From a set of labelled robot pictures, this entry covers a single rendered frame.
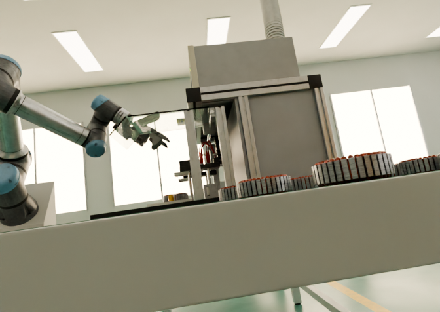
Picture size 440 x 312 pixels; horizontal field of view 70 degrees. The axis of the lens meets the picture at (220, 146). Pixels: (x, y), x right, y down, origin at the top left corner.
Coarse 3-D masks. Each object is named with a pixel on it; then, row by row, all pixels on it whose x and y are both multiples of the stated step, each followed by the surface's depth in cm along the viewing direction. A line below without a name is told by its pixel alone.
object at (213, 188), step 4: (208, 184) 111; (212, 184) 111; (216, 184) 111; (204, 188) 111; (212, 188) 111; (216, 188) 111; (204, 192) 110; (212, 192) 110; (216, 192) 111; (204, 196) 111; (208, 196) 110; (212, 196) 110; (216, 196) 110
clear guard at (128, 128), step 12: (192, 108) 102; (204, 108) 102; (132, 120) 104; (144, 120) 106; (156, 120) 108; (168, 120) 110; (180, 120) 112; (204, 120) 116; (120, 132) 105; (132, 132) 115; (144, 132) 122; (120, 144) 112
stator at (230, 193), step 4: (224, 188) 77; (228, 188) 76; (232, 188) 75; (220, 192) 78; (224, 192) 77; (228, 192) 76; (232, 192) 75; (236, 192) 75; (220, 196) 78; (224, 196) 77; (228, 196) 76; (232, 196) 75; (236, 196) 75; (220, 200) 78; (224, 200) 77
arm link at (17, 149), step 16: (0, 64) 109; (16, 64) 116; (16, 80) 115; (0, 112) 119; (0, 128) 123; (16, 128) 126; (0, 144) 127; (16, 144) 129; (0, 160) 130; (16, 160) 131
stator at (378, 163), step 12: (348, 156) 42; (360, 156) 41; (372, 156) 41; (384, 156) 42; (312, 168) 47; (324, 168) 44; (336, 168) 42; (348, 168) 42; (360, 168) 41; (372, 168) 41; (384, 168) 41; (324, 180) 44; (336, 180) 42; (348, 180) 42; (360, 180) 41
